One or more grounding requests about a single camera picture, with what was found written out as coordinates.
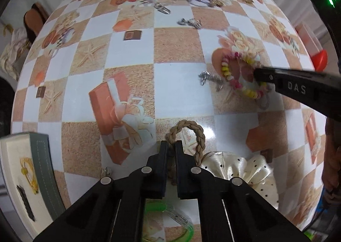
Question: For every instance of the silver dangling earrings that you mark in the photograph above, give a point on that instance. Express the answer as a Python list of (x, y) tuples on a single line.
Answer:
[(190, 22)]

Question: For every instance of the black hair clip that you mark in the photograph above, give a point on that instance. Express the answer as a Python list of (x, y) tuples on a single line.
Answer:
[(25, 202)]

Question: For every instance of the grey jewelry box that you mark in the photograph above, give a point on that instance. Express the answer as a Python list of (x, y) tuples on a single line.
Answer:
[(13, 167)]

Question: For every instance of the checkered printed tablecloth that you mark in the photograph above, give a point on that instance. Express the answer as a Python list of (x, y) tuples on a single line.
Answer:
[(181, 85)]

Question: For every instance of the pink plastic stool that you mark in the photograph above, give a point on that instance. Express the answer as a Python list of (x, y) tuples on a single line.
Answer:
[(309, 37)]

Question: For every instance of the red plastic stool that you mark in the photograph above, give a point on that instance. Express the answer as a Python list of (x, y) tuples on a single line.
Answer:
[(319, 59)]

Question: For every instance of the beige beaded charm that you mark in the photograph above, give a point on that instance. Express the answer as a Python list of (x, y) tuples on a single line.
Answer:
[(218, 3)]

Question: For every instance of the person's right forearm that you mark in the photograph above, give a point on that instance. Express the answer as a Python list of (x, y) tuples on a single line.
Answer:
[(331, 156)]

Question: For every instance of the cream polka-dot scrunchie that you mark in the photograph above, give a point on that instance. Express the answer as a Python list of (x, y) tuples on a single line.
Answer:
[(239, 167)]

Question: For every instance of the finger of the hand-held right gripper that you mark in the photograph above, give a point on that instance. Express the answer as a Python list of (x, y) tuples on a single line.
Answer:
[(293, 85)]

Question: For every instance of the small gold hair clip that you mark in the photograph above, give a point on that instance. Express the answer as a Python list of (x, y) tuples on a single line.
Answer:
[(247, 0)]

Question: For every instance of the black round object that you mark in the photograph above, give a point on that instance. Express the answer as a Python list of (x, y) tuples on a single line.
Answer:
[(4, 106)]

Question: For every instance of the cream cloth bag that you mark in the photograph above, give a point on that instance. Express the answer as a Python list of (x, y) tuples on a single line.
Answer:
[(13, 47)]

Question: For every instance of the small silver clip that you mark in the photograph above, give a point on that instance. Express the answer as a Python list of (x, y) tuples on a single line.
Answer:
[(107, 171)]

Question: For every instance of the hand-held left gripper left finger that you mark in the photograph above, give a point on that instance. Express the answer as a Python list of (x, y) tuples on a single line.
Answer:
[(162, 167)]

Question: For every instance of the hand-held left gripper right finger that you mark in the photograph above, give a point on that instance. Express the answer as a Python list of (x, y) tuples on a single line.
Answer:
[(181, 170)]

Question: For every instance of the black device with green light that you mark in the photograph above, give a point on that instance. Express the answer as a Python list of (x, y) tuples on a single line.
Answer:
[(319, 5)]

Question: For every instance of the brown chair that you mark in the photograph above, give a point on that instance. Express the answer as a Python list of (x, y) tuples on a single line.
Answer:
[(34, 18)]

